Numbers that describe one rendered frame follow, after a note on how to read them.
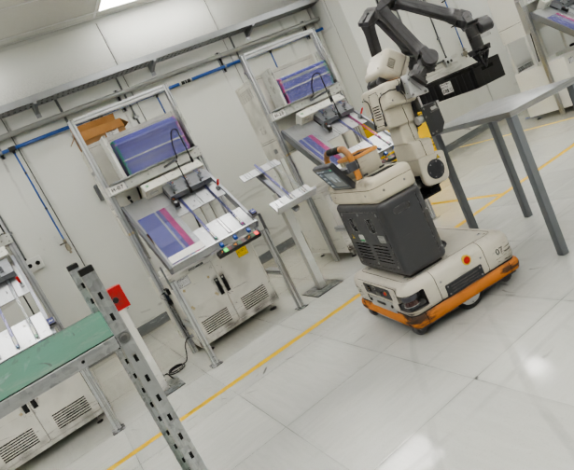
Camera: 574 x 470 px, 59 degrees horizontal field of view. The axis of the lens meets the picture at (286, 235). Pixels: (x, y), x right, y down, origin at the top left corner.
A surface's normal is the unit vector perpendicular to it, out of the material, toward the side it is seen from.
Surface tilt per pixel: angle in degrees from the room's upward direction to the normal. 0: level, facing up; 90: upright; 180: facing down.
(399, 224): 90
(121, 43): 90
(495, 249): 90
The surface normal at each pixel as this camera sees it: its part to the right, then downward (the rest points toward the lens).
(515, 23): -0.79, 0.46
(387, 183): 0.29, 0.05
